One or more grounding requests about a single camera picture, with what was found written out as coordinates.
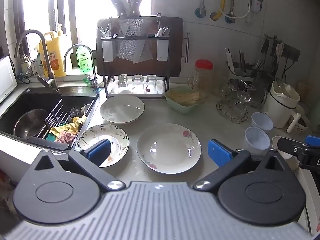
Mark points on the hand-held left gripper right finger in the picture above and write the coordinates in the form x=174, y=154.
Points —
x=220, y=152

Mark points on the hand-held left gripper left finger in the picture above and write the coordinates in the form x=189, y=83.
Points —
x=100, y=151

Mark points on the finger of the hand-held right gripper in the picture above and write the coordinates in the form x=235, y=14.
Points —
x=291, y=146
x=313, y=140

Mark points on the plain white bowl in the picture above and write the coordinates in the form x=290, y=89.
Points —
x=274, y=143

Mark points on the dark-rimmed floral plate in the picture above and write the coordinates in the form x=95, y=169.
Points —
x=117, y=138

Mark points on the pale blue plastic bowl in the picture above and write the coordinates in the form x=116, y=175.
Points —
x=257, y=140
x=262, y=121

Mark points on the white plate pink rose print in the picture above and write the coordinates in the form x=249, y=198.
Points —
x=168, y=150

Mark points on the floral ceramic bowl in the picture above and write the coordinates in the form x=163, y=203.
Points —
x=305, y=126

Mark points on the yellow cloth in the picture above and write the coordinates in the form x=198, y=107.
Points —
x=75, y=125

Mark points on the pink cloth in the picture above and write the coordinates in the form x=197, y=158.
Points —
x=66, y=137

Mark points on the white electric pot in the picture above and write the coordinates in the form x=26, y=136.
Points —
x=277, y=110

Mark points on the steel wool scrubber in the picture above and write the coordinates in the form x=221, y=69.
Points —
x=74, y=111

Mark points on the teal cloth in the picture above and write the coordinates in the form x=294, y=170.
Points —
x=52, y=138

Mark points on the set of glass cups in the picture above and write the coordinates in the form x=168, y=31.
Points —
x=240, y=98

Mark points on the black sink drain rack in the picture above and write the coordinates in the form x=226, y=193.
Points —
x=58, y=111

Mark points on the green plastic basket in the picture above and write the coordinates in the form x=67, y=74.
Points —
x=181, y=108

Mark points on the clear glass mug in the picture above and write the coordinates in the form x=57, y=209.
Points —
x=261, y=90

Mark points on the tan dried noodles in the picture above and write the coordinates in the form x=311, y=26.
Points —
x=185, y=97

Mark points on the green scouring pad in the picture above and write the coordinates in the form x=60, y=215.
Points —
x=88, y=79

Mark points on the clear drinking glass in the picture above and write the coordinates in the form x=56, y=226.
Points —
x=122, y=81
x=151, y=82
x=137, y=82

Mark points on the stainless steel bowl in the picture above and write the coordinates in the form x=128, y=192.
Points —
x=28, y=125

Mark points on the glass jar red lid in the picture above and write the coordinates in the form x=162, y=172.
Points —
x=202, y=77

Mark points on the chopstick holder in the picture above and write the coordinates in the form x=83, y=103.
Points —
x=241, y=76

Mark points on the white drip tray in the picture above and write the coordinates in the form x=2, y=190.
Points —
x=160, y=92

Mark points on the small chrome faucet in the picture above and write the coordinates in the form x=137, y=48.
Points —
x=93, y=66

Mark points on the green dish soap bottle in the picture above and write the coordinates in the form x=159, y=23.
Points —
x=85, y=58

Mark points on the bunch of chopsticks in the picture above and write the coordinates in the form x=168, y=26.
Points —
x=240, y=60

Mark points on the black kitchen sink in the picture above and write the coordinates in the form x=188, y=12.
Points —
x=15, y=107

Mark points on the dark brown cutting board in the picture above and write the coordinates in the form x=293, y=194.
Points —
x=175, y=62

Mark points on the white utensil holder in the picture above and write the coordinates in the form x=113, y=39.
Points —
x=163, y=48
x=109, y=50

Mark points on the yellow detergent jug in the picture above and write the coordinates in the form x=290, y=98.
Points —
x=53, y=57

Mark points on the clear bubble wrap bag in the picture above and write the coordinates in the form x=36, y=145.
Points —
x=132, y=47

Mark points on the tall grey faucet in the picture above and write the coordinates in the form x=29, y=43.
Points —
x=47, y=55

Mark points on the small white bottle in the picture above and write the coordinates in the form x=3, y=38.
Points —
x=27, y=65

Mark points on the black dish rack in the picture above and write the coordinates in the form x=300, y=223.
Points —
x=130, y=38

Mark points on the white appliance box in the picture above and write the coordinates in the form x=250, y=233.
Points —
x=6, y=77

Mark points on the bunch of white spoons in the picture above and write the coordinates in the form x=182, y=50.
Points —
x=163, y=31

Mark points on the window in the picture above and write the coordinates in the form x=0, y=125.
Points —
x=100, y=10

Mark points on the bunch of kitchen knives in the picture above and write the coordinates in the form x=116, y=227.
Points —
x=125, y=2

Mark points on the wall socket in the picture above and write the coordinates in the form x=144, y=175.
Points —
x=256, y=2

